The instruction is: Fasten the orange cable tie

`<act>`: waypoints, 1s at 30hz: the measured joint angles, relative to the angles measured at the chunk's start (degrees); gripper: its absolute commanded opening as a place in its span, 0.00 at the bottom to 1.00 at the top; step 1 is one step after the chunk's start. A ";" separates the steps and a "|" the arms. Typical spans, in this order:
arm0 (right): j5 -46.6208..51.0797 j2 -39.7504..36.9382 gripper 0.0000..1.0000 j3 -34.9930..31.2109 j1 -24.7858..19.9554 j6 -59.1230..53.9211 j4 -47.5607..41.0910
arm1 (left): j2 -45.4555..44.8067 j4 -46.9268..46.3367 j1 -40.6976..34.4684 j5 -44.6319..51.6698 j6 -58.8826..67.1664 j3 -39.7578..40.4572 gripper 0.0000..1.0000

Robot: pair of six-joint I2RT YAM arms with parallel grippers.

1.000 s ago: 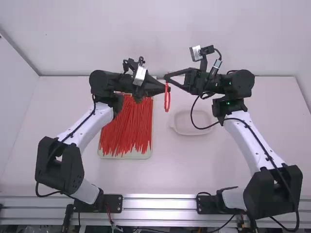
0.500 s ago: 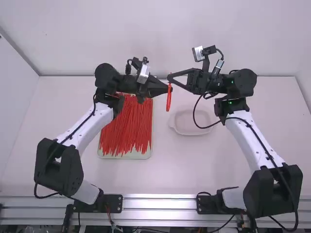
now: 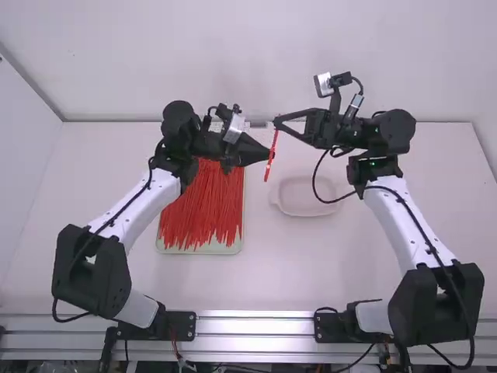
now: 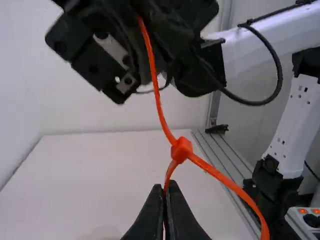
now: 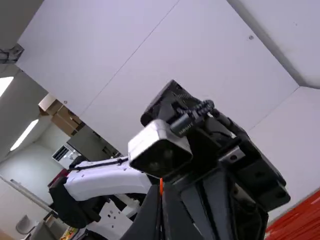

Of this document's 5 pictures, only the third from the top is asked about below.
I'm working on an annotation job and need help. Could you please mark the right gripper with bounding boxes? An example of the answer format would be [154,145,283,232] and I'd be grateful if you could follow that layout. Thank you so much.
[273,106,369,152]

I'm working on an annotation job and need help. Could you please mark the white dish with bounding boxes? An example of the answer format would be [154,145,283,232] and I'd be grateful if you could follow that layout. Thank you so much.
[269,175,353,218]

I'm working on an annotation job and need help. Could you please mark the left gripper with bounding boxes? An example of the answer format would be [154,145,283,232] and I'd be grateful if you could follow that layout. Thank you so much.
[192,131,273,168]

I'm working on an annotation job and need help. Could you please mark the black cable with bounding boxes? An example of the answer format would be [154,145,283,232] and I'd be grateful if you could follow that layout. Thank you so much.
[425,333,477,370]
[50,297,89,324]
[311,146,360,204]

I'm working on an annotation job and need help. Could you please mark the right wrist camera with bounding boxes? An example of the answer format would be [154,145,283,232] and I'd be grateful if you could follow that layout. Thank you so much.
[313,71,332,99]

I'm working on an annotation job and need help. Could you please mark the pale tray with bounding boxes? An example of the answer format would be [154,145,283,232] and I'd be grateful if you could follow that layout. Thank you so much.
[155,155,249,256]

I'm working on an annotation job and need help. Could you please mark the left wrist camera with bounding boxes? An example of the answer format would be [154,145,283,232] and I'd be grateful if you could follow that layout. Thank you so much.
[221,112,249,145]

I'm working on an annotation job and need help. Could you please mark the orange cable tie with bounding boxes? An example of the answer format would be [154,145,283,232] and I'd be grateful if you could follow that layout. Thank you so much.
[261,129,281,183]

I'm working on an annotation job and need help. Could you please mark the silver rails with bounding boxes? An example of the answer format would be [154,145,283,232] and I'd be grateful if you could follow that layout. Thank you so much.
[0,309,497,362]

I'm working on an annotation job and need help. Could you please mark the row of orange cable ties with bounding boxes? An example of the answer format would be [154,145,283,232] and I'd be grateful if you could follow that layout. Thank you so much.
[161,157,246,249]

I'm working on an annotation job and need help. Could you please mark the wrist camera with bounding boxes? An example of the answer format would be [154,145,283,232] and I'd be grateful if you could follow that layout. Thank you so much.
[221,112,249,145]
[313,71,332,99]

